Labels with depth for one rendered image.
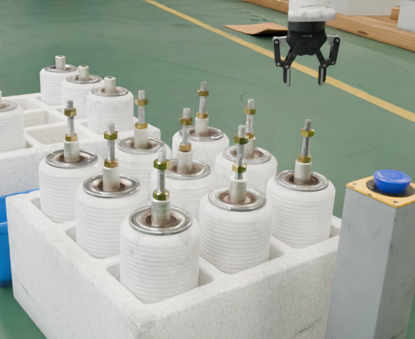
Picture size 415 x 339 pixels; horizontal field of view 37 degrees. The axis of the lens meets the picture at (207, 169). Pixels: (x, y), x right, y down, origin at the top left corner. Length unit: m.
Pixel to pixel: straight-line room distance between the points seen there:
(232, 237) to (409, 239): 0.21
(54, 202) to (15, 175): 0.27
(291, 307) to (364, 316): 0.13
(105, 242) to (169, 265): 0.13
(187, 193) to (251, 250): 0.13
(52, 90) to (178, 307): 0.86
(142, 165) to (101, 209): 0.17
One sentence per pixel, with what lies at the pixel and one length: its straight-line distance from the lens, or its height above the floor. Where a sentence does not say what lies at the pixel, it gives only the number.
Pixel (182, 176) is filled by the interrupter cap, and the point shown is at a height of 0.25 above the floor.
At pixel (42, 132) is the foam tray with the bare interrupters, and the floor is 0.17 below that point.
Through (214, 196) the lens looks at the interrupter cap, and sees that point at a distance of 0.79.
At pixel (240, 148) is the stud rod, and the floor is 0.32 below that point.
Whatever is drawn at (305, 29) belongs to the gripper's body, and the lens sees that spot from 1.27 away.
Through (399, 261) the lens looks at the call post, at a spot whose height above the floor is 0.24.
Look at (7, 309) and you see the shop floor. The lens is 1.04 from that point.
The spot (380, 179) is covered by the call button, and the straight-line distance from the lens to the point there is 0.70.
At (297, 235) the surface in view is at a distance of 0.85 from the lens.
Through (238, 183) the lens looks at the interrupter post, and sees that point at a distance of 0.77.
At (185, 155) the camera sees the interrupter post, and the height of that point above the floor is 0.28.
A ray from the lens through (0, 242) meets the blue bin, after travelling 1.05.
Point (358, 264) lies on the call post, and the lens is 0.73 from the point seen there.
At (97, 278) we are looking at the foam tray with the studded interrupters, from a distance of 0.76.
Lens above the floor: 0.58
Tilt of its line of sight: 22 degrees down
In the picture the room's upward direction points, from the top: 3 degrees clockwise
